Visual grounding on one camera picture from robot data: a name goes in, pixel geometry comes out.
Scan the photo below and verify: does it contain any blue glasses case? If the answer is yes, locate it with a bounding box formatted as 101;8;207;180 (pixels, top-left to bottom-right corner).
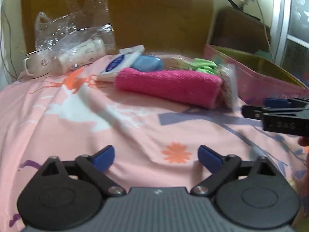
132;55;164;72

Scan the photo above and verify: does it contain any frosted glass window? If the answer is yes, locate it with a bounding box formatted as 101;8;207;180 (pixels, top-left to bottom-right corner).
271;0;309;85

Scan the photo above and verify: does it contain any pink towel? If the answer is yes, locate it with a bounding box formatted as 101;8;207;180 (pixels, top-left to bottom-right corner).
115;68;223;109

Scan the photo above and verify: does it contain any pink tin box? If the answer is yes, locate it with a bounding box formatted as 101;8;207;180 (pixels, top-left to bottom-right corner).
203;45;308;106

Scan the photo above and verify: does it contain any person right hand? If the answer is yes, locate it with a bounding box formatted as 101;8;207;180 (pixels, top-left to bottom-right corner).
297;136;309;199

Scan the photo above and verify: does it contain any white blue packet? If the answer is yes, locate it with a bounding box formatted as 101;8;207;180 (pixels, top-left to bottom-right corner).
96;45;145;82

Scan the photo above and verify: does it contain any pink patterned bedsheet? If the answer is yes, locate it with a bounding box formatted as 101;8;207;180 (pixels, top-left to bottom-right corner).
1;56;308;231

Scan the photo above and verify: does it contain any brown cushion board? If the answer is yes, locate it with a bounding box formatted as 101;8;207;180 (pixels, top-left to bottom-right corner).
210;7;271;53

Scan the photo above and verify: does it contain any white paper cup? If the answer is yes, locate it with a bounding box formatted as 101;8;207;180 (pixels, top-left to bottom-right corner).
56;37;106;74

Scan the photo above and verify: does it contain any green cloth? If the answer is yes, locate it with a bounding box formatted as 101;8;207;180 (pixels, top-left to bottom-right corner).
192;58;217;75

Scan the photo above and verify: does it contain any wooden headboard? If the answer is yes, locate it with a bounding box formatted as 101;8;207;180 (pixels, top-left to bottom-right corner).
21;0;213;57

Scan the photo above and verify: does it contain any white mug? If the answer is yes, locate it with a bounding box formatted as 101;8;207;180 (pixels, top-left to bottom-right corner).
23;49;59;78

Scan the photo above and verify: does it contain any clear plastic bag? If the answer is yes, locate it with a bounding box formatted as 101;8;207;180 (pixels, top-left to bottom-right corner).
35;0;117;58

